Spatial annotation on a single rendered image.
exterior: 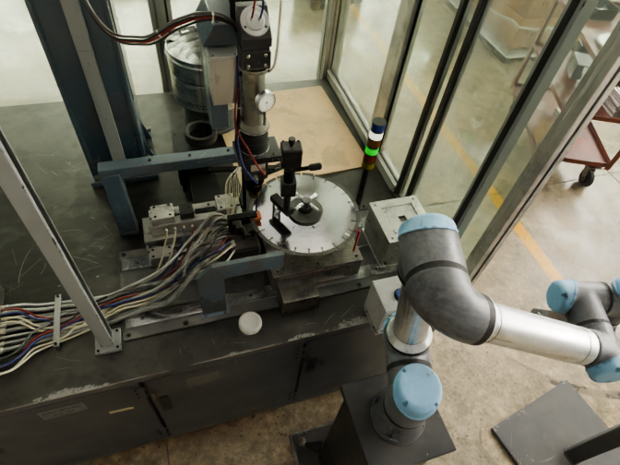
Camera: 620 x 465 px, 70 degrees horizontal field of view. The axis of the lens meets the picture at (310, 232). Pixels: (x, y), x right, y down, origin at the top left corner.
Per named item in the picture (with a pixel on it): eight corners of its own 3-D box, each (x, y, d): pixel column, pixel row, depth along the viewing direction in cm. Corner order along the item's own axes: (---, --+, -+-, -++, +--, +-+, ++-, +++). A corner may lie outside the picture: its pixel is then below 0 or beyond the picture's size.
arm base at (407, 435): (433, 435, 121) (445, 425, 113) (382, 452, 117) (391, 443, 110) (409, 383, 130) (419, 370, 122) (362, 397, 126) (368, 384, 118)
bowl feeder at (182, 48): (240, 97, 210) (237, 21, 182) (254, 138, 192) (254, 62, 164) (172, 103, 202) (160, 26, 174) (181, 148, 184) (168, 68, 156)
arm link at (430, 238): (384, 381, 120) (408, 266, 78) (379, 330, 129) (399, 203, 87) (429, 381, 119) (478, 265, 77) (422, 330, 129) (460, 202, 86)
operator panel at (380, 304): (437, 288, 152) (452, 263, 140) (452, 315, 146) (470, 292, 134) (362, 305, 145) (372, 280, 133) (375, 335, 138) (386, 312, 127)
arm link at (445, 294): (440, 317, 69) (653, 371, 84) (429, 259, 76) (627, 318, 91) (399, 346, 77) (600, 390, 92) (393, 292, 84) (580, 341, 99)
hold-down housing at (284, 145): (295, 187, 131) (301, 132, 115) (298, 198, 128) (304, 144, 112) (277, 187, 130) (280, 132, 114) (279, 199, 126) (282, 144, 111)
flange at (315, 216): (324, 224, 138) (325, 219, 137) (288, 224, 137) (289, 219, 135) (320, 198, 145) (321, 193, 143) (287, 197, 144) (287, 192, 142)
